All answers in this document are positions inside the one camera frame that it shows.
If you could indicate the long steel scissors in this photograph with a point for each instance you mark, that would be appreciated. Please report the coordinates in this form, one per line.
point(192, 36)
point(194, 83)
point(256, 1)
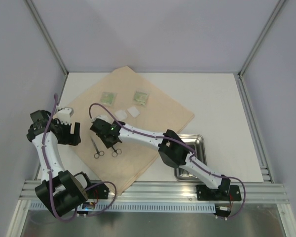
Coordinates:
point(116, 152)

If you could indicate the left aluminium frame post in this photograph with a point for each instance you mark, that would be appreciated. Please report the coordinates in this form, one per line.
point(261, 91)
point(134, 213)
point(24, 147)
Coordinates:
point(46, 35)

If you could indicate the stainless steel tray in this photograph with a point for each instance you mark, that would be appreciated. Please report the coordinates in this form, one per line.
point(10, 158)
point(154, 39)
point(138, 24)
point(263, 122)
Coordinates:
point(196, 142)

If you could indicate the white slotted cable duct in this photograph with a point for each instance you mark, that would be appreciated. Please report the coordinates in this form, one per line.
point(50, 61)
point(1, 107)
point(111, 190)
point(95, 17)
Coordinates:
point(140, 207)

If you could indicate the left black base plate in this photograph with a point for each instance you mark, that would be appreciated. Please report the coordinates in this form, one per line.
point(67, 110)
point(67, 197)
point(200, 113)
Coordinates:
point(101, 191)

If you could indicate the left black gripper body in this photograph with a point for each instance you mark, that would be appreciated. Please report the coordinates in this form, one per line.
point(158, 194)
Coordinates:
point(63, 136)

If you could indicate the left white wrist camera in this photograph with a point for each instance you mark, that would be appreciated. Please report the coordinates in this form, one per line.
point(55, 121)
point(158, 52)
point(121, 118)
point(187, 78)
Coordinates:
point(64, 114)

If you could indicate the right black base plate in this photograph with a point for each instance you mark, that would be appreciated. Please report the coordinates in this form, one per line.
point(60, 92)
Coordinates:
point(207, 192)

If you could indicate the aluminium frame post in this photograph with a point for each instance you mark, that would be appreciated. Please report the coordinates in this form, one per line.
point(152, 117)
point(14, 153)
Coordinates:
point(46, 35)
point(262, 36)

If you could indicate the green sachet packet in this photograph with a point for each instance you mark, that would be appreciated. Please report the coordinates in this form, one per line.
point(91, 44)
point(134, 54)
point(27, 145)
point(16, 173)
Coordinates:
point(107, 98)
point(140, 98)

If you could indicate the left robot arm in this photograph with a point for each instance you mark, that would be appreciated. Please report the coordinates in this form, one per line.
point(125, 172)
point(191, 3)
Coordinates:
point(60, 191)

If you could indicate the right aluminium frame post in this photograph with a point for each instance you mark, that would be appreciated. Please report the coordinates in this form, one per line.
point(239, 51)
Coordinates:
point(262, 36)

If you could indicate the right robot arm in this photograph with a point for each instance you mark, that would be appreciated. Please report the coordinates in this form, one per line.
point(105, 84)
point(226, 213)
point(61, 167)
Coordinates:
point(172, 150)

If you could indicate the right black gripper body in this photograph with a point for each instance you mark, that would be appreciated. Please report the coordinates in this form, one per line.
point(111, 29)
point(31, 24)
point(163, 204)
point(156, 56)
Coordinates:
point(108, 141)

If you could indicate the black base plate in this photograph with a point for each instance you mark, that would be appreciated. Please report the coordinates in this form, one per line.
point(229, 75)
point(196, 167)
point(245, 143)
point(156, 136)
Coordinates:
point(101, 191)
point(207, 192)

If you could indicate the white gauze pad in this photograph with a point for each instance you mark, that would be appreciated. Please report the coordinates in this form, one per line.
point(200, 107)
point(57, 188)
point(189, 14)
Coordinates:
point(133, 111)
point(121, 115)

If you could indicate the beige cloth drape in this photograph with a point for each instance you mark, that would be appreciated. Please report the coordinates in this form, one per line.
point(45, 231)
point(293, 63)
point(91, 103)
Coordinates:
point(83, 92)

